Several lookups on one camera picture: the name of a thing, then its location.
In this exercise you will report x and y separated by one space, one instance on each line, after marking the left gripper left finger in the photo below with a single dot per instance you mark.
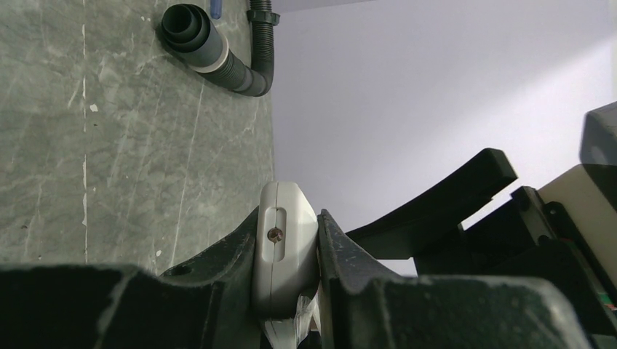
203 302

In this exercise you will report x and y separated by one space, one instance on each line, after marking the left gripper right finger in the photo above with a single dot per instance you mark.
364 304

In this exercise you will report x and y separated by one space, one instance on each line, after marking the blue red pen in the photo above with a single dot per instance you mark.
216 9

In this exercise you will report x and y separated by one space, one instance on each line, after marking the white remote control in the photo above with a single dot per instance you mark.
285 272

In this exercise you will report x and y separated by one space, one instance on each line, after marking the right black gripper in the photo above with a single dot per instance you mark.
525 237

